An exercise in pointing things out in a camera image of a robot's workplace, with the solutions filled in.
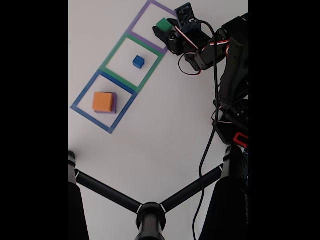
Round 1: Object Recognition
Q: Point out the red white servo cable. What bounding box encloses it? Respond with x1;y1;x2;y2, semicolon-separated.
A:
174;26;231;76
211;109;235;126

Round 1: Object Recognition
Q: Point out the small blue cube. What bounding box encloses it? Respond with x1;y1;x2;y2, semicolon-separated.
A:
132;55;146;69

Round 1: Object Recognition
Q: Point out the green tape square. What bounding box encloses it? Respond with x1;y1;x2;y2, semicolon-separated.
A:
99;31;165;94

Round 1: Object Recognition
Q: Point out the blue tape square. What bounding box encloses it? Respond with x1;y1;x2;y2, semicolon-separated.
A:
70;69;138;135

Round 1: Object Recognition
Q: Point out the black tripod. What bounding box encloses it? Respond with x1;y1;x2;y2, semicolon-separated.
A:
68;146;249;240

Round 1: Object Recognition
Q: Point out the purple cube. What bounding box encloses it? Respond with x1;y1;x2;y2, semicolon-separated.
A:
94;92;118;115

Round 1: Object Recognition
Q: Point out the purple tape square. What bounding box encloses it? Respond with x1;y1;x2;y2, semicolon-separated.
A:
126;0;188;55

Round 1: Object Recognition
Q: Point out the red clamp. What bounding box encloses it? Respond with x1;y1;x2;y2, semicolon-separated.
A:
232;132;249;148

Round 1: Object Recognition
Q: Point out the gripper camera board, blue mount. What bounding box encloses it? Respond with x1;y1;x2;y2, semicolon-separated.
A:
174;2;202;35

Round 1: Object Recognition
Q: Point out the green cube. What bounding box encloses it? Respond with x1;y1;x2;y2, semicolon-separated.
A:
156;17;173;32

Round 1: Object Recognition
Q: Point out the orange cube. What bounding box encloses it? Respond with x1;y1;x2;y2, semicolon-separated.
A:
92;91;114;113

